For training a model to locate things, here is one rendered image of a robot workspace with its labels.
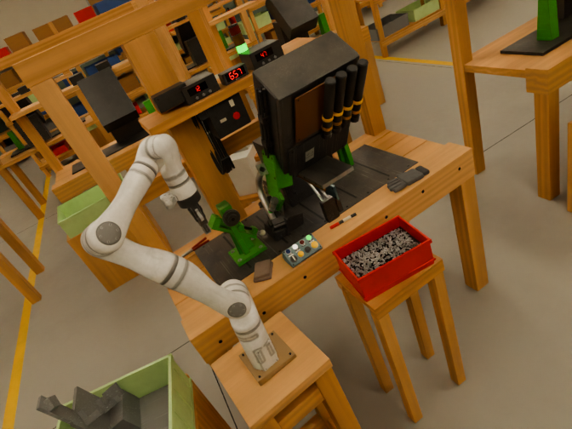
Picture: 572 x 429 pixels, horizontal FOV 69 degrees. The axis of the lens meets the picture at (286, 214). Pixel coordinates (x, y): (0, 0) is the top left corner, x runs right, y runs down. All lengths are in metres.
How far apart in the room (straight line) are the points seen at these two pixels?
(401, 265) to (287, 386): 0.59
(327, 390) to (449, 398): 0.89
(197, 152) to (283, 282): 0.74
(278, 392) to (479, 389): 1.15
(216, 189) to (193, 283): 0.97
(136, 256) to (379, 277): 0.85
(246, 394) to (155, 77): 1.30
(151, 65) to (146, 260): 0.99
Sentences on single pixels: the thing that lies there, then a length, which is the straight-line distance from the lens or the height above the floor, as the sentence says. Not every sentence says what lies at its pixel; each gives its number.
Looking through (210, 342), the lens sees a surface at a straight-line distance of 1.72.
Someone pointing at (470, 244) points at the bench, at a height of 0.36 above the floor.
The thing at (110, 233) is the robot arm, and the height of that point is 1.54.
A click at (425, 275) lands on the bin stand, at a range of 1.67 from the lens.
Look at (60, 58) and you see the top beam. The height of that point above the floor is 1.90.
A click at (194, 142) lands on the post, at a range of 2.01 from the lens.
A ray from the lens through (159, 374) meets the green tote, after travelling 1.65.
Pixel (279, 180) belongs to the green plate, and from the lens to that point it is 1.80.
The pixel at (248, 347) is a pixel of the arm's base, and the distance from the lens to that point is 1.40.
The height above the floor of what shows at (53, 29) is 2.09.
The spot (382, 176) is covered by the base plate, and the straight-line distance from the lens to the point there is 2.07.
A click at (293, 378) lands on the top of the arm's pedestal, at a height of 0.85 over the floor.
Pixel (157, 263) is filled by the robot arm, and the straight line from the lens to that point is 1.18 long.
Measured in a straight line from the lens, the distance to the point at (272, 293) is 1.71.
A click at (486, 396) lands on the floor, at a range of 2.28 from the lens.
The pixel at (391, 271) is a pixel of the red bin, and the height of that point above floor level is 0.87.
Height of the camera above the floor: 1.96
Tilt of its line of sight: 31 degrees down
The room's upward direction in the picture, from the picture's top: 24 degrees counter-clockwise
